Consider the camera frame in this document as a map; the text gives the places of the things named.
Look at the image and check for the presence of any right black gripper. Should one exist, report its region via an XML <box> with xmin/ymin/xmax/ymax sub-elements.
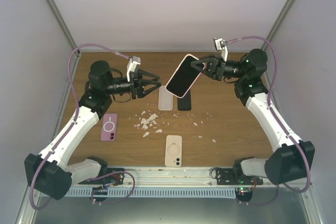
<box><xmin>191</xmin><ymin>54</ymin><xmax>247</xmax><ymax>81</ymax></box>

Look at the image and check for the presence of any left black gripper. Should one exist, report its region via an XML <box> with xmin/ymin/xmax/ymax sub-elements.
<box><xmin>105</xmin><ymin>69</ymin><xmax>161</xmax><ymax>99</ymax></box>

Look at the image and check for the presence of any white phone face down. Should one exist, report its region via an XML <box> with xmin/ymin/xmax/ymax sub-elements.
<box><xmin>165</xmin><ymin>54</ymin><xmax>201</xmax><ymax>98</ymax></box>

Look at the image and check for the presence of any beige phone case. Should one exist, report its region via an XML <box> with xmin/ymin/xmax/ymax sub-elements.
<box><xmin>158</xmin><ymin>86</ymin><xmax>173</xmax><ymax>111</ymax></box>

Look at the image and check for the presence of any black smartphone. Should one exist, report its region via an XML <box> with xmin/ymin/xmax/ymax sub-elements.
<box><xmin>177</xmin><ymin>90</ymin><xmax>192</xmax><ymax>111</ymax></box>

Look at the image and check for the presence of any beige phone with ring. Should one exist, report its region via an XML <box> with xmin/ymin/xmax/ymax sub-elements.
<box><xmin>164</xmin><ymin>135</ymin><xmax>182</xmax><ymax>167</ymax></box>

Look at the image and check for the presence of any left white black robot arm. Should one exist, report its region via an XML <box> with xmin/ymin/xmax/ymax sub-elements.
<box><xmin>24</xmin><ymin>58</ymin><xmax>161</xmax><ymax>200</ymax></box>

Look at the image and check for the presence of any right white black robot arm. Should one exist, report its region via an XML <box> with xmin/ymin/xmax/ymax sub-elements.
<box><xmin>191</xmin><ymin>49</ymin><xmax>315</xmax><ymax>185</ymax></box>

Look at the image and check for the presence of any purple phone in case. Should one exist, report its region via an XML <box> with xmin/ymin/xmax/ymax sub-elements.
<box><xmin>100</xmin><ymin>113</ymin><xmax>118</xmax><ymax>142</ymax></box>

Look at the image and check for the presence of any white paint chip patch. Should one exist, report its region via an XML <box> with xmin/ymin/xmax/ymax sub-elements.
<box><xmin>133</xmin><ymin>110</ymin><xmax>165</xmax><ymax>138</ymax></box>

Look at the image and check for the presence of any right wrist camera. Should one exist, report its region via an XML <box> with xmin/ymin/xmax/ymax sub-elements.
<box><xmin>213</xmin><ymin>38</ymin><xmax>228</xmax><ymax>62</ymax></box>

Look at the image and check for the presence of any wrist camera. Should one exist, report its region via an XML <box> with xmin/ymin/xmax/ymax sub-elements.
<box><xmin>127</xmin><ymin>56</ymin><xmax>141</xmax><ymax>82</ymax></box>
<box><xmin>213</xmin><ymin>38</ymin><xmax>228</xmax><ymax>62</ymax></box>

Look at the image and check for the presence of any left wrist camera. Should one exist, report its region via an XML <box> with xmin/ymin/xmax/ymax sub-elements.
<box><xmin>127</xmin><ymin>56</ymin><xmax>141</xmax><ymax>82</ymax></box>

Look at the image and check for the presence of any aluminium rail frame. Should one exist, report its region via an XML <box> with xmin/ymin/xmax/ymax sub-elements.
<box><xmin>29</xmin><ymin>165</ymin><xmax>313</xmax><ymax>188</ymax></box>

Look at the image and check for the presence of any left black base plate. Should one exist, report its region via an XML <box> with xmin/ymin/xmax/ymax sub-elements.
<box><xmin>79</xmin><ymin>167</ymin><xmax>125</xmax><ymax>186</ymax></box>

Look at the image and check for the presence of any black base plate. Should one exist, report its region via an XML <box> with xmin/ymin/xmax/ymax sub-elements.
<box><xmin>209</xmin><ymin>167</ymin><xmax>264</xmax><ymax>186</ymax></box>
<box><xmin>79</xmin><ymin>167</ymin><xmax>125</xmax><ymax>186</ymax></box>

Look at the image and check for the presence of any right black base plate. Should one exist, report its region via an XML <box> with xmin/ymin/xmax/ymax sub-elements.
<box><xmin>209</xmin><ymin>167</ymin><xmax>264</xmax><ymax>186</ymax></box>

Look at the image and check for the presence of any grey slotted cable duct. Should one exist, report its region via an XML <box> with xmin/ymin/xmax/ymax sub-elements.
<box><xmin>39</xmin><ymin>187</ymin><xmax>237</xmax><ymax>198</ymax></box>

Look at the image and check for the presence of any left aluminium corner post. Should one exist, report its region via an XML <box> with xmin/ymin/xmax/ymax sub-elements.
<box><xmin>30</xmin><ymin>0</ymin><xmax>81</xmax><ymax>54</ymax></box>

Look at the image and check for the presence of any aluminium corner post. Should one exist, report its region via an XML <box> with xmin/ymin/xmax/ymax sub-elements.
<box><xmin>257</xmin><ymin>0</ymin><xmax>313</xmax><ymax>56</ymax></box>
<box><xmin>30</xmin><ymin>0</ymin><xmax>81</xmax><ymax>54</ymax></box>

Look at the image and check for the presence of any right aluminium corner post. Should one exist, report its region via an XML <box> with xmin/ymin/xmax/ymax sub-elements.
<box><xmin>257</xmin><ymin>0</ymin><xmax>313</xmax><ymax>56</ymax></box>

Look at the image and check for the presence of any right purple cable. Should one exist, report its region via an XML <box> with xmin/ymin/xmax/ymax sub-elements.
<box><xmin>227</xmin><ymin>36</ymin><xmax>312</xmax><ymax>193</ymax></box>

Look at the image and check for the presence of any purple cable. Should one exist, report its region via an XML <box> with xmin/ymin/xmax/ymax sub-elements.
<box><xmin>30</xmin><ymin>43</ymin><xmax>132</xmax><ymax>210</ymax></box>
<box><xmin>227</xmin><ymin>36</ymin><xmax>312</xmax><ymax>193</ymax></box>

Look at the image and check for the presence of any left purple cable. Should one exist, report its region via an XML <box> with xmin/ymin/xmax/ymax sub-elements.
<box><xmin>30</xmin><ymin>43</ymin><xmax>132</xmax><ymax>210</ymax></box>

